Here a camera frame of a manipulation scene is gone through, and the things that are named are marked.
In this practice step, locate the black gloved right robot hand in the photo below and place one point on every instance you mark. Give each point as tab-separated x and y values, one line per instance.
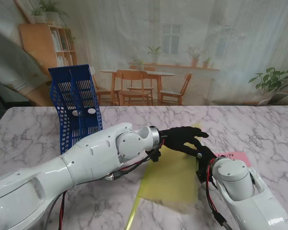
206	154

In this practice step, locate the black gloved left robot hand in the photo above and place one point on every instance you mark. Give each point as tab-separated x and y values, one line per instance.
180	139

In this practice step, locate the pink paper receipt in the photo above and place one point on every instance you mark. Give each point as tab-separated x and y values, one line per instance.
235	157

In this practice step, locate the yellow-green translucent file folder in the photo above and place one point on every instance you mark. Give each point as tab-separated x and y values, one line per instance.
172	179

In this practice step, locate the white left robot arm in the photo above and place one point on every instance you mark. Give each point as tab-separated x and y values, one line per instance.
62	165

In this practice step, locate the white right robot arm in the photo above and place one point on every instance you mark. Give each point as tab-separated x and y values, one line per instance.
244	191

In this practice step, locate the blue perforated plastic file rack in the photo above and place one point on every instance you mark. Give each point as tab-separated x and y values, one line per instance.
74	95

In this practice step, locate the printed dining room backdrop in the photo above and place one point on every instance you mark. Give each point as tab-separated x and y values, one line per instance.
158	36

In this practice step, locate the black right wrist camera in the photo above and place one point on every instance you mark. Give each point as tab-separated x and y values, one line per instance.
202	173

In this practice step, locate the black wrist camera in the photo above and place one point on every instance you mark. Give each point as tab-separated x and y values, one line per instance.
202	173
154	155

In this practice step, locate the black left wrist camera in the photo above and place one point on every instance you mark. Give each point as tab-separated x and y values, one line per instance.
154	155

